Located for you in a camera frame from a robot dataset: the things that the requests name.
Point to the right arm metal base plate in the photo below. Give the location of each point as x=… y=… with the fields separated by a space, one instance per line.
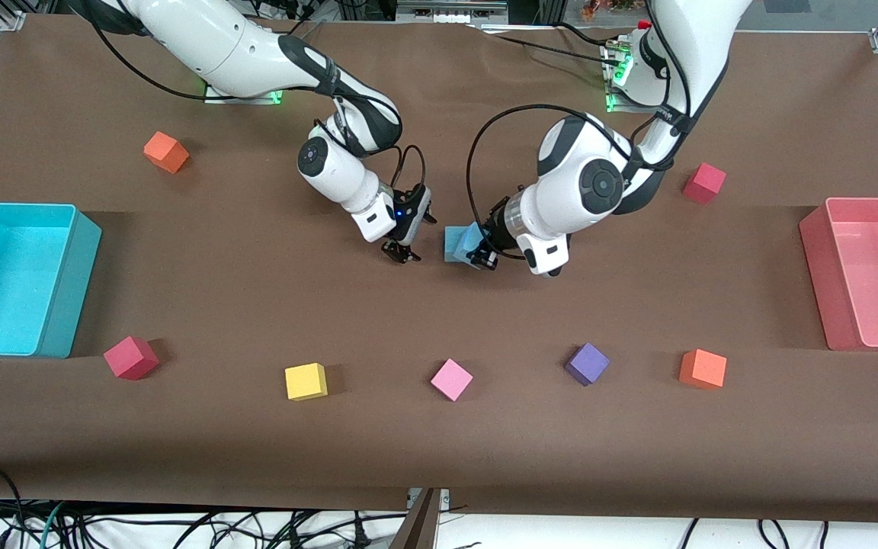
x=256 y=100

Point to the aluminium profile post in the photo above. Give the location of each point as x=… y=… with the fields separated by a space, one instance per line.
x=420 y=526

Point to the pink plastic bin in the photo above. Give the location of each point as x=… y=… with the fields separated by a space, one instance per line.
x=873 y=305

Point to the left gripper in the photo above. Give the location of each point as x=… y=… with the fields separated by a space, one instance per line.
x=494 y=231

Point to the purple foam block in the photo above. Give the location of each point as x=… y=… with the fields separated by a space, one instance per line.
x=587 y=364

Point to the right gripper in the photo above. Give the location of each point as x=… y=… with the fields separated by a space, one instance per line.
x=414 y=213

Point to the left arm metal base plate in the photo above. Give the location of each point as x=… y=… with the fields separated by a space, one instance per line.
x=616 y=107

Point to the pink foam block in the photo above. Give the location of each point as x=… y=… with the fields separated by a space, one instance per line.
x=451 y=379

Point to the light blue foam block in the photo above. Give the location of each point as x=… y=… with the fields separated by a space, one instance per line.
x=453 y=245
x=475 y=235

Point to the brown table cloth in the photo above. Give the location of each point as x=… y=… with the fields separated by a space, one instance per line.
x=439 y=442

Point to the cyan plastic bin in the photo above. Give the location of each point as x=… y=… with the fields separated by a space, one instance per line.
x=4 y=297

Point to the red foam block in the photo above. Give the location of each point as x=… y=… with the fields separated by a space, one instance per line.
x=704 y=184
x=130 y=358

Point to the grey equipment rack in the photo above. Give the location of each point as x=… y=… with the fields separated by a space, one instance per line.
x=450 y=11

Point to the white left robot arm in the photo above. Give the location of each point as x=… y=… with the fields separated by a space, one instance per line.
x=591 y=183

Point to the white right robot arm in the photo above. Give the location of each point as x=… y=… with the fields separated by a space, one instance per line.
x=218 y=46

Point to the yellow foam block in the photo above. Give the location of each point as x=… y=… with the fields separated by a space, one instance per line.
x=306 y=381

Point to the orange foam block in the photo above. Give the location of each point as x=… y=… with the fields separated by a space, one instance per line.
x=703 y=370
x=166 y=152

